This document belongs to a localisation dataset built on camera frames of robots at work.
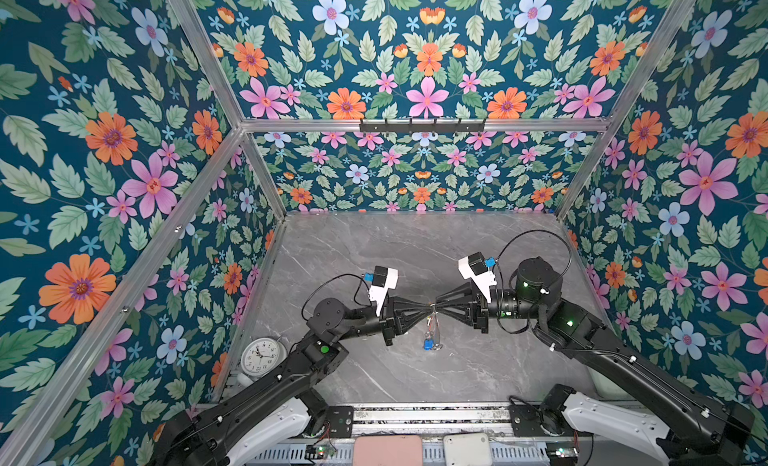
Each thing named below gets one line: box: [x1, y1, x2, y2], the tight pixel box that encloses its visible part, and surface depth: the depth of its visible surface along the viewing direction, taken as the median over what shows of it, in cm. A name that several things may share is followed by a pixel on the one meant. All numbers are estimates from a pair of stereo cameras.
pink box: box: [353, 435, 423, 466], surface depth 71 cm
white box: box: [443, 433, 493, 466], surface depth 70 cm
